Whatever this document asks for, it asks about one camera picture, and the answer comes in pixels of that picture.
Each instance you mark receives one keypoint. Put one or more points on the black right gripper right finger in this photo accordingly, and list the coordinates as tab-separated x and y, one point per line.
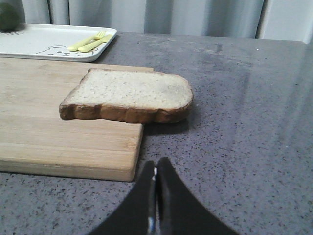
180	213

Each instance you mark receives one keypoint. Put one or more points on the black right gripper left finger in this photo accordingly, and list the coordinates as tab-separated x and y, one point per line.
136	214

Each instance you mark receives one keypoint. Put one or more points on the white bread slice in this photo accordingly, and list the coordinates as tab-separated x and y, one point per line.
128	96

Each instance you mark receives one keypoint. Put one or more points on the white bear-print tray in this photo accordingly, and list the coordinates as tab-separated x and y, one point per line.
50	42

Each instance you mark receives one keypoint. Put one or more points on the wooden cutting board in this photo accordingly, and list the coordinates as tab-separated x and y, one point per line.
34	139

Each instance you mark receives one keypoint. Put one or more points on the yellow plastic spoon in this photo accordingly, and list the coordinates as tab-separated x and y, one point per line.
91	46

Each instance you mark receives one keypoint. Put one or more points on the yellow plastic fork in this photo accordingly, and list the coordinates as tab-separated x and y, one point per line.
75	46

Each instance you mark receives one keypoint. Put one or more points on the grey curtain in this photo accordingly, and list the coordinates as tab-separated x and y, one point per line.
261	19

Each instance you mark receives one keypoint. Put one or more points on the green lime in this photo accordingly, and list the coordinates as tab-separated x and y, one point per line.
9	18

